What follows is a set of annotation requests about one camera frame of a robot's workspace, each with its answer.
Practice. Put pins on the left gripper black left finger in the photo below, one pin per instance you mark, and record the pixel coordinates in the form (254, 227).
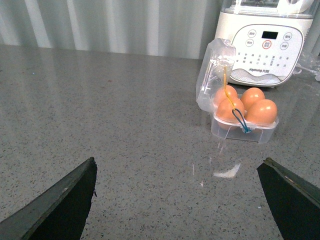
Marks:
(59, 213)

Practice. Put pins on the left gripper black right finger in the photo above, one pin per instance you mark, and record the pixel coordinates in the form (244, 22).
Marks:
(293, 201)

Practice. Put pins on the brown egg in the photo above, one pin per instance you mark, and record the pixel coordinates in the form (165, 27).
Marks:
(250, 96)
(262, 112)
(224, 110)
(220, 94)

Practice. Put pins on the clear plastic egg box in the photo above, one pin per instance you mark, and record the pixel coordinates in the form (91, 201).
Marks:
(219, 53)

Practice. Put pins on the yellow blue rubber band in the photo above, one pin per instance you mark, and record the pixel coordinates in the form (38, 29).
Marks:
(235, 111)

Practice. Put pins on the clear plastic bag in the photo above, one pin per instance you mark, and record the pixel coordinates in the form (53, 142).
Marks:
(308, 65)

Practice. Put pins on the white Joyoung soymilk machine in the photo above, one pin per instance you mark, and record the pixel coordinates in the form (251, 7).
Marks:
(268, 36)

